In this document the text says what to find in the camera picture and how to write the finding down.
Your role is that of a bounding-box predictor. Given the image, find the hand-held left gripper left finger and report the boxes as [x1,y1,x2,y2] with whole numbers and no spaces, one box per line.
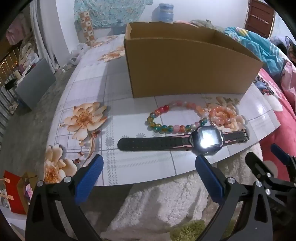
[25,154,104,241]

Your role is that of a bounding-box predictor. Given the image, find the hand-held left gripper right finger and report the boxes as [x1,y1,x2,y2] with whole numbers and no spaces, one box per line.
[195,154,274,241]

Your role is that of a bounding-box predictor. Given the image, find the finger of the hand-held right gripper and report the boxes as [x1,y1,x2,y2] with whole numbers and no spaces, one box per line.
[245,151,296,200]
[270,143,296,181]

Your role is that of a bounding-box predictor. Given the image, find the black pink smart watch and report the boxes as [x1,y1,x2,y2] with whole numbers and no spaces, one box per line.
[117,126,250,155]

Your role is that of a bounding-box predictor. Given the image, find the pink bead bracelet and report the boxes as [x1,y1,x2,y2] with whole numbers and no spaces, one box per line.
[208,106,238,127]

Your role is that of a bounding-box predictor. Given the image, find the multicolour glass bead bracelet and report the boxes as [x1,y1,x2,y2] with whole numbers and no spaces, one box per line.
[146,100,208,134]

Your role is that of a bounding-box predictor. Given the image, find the brown cardboard box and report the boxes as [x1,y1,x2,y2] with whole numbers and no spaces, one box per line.
[123,22,263,99]

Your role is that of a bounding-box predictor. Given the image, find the pink floral fleece blanket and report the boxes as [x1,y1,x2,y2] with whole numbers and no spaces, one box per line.
[253,60,296,179]

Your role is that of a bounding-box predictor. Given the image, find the white fluffy rug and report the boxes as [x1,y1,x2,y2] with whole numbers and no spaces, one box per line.
[102,146,255,241]

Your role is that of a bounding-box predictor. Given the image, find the green shaggy rug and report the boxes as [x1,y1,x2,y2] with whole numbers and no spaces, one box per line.
[170,220,210,241]

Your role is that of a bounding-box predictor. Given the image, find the brown paper bag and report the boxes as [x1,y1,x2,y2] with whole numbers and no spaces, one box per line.
[17,173,38,207]

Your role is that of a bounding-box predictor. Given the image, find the lilac pink quilt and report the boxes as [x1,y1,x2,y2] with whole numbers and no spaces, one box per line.
[277,36,296,100]

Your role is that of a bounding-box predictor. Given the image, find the red gift bag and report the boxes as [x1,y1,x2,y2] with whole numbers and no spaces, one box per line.
[0,170,27,215]

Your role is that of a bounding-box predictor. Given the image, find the grey board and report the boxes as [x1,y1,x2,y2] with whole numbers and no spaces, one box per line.
[15,58,57,110]

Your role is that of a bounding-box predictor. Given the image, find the teal patterned blanket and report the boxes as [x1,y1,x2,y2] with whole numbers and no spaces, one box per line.
[223,27,290,77]

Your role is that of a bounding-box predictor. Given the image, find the white plastic bag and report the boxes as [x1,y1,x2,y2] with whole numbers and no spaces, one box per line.
[69,43,90,65]

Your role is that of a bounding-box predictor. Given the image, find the wooden door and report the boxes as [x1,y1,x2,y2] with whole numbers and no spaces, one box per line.
[245,0,276,39]

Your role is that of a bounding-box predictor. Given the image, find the white curtain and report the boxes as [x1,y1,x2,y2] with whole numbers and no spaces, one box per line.
[30,0,61,73]

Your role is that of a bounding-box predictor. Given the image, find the green patterned pillow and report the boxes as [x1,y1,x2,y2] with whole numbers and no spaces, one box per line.
[174,20,222,30]

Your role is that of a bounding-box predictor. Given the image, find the pink hanging garment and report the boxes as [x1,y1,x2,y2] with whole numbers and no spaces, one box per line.
[6,19,24,45]

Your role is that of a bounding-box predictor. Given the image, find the teal floral hanging cloth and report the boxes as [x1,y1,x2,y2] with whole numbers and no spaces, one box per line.
[73,0,151,42]

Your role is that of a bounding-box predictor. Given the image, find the blue water bottle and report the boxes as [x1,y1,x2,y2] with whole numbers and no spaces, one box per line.
[151,3,174,24]

